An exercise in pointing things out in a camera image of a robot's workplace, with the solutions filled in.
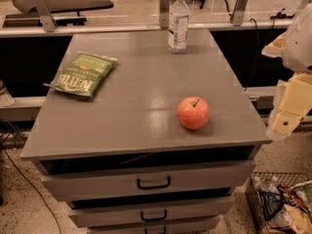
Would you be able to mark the blue plastic water bottle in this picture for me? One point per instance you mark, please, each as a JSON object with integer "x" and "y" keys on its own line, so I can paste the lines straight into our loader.
{"x": 178, "y": 26}

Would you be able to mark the metal rail frame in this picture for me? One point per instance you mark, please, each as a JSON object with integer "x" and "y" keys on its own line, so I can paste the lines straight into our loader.
{"x": 134, "y": 15}

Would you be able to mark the wire basket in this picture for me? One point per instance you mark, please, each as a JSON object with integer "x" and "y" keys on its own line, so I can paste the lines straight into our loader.
{"x": 295, "y": 190}

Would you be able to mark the grey drawer cabinet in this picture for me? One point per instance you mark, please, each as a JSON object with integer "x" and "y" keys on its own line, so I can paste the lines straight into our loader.
{"x": 123, "y": 162}

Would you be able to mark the red apple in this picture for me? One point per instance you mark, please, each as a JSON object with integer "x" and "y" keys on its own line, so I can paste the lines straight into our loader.
{"x": 193, "y": 113}

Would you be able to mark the black bench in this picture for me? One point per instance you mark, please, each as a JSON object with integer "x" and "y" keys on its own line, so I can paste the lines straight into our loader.
{"x": 28, "y": 15}

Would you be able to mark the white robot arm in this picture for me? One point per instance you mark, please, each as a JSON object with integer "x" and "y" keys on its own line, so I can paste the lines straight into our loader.
{"x": 297, "y": 47}

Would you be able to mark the blue snack bag in basket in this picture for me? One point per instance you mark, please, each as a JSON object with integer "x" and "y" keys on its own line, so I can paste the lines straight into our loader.
{"x": 271, "y": 202}

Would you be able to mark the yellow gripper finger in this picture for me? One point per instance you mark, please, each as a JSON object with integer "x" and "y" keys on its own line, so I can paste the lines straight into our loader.
{"x": 275, "y": 48}
{"x": 291, "y": 103}

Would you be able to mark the yellow snack bag in basket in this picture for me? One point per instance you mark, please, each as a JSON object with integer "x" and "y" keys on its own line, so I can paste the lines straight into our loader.
{"x": 293, "y": 219}

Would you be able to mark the green chip bag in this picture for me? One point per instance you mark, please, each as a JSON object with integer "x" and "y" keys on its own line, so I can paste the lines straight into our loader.
{"x": 83, "y": 75}

